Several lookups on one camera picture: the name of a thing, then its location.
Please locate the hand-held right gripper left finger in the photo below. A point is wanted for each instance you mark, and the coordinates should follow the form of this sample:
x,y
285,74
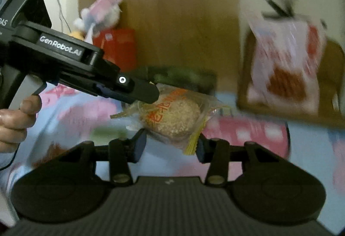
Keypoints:
x,y
138,145

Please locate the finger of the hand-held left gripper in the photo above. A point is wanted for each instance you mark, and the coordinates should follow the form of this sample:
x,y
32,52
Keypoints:
x,y
140,90
106,90

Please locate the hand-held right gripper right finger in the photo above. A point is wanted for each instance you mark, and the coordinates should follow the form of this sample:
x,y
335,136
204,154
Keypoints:
x,y
202,150

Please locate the clear packaged sesame pastry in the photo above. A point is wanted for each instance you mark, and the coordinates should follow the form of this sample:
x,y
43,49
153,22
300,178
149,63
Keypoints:
x,y
172,114

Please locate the dark cardboard box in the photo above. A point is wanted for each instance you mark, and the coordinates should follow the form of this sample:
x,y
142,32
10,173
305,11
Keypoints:
x,y
183,76

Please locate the person's left hand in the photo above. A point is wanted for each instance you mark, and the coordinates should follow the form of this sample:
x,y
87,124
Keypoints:
x,y
13,122

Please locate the yellow duck plush toy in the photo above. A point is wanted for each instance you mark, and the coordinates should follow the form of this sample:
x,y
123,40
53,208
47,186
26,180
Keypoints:
x,y
76,35

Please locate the red gift bag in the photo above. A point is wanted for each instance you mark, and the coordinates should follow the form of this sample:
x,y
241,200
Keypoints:
x,y
118,47

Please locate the printed cartoon bed sheet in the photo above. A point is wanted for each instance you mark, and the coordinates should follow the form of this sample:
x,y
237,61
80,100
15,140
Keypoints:
x,y
256,138

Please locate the pink blue plush toy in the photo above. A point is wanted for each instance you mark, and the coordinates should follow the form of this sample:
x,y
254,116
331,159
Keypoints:
x,y
101,14

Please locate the wooden headboard panel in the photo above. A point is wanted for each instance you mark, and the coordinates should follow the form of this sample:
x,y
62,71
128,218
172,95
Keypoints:
x,y
175,14

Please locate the large pink snack bag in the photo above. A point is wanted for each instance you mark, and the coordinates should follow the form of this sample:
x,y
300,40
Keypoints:
x,y
285,63

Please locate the brown seat cushion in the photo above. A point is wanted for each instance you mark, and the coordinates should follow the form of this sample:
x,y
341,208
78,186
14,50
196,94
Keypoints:
x,y
333,84

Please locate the long black tape strip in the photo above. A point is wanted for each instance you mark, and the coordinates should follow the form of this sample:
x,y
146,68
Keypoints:
x,y
280,6

